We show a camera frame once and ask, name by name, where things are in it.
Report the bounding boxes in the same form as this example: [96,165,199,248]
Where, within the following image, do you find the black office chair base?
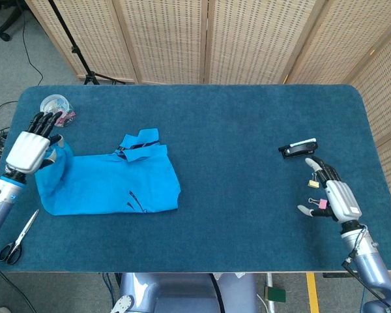
[0,0,29,42]

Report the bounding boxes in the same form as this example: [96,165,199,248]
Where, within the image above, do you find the black stapler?
[278,137,319,160]

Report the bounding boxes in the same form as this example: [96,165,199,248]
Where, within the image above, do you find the clear plastic clip jar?
[40,94,77,128]

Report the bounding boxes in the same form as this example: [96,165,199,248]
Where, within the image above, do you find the yellow floor tape strip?
[305,272,321,313]

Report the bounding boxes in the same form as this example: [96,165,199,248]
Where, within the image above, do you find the blue carpet table cover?
[0,83,391,274]

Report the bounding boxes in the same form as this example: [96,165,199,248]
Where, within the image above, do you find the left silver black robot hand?
[5,111,66,174]

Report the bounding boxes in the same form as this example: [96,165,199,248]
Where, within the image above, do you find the black tripod stand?
[47,0,126,85]

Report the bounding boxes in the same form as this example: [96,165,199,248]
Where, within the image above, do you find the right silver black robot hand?
[297,156,362,222]

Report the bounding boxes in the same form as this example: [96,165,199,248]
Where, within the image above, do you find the blue-grey robot torso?
[110,272,258,313]

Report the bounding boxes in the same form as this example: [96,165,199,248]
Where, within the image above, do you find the black-handled scissors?
[0,209,40,265]

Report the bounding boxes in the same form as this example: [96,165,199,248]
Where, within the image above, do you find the pink binder clip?
[308,197,328,211]

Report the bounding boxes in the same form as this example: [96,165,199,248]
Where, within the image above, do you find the green box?
[263,286,287,303]

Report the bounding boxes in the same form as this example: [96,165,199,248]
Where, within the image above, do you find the thin black floor cable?
[21,12,45,86]

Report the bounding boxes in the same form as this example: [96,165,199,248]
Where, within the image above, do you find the blue printed T-shirt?
[35,128,182,216]

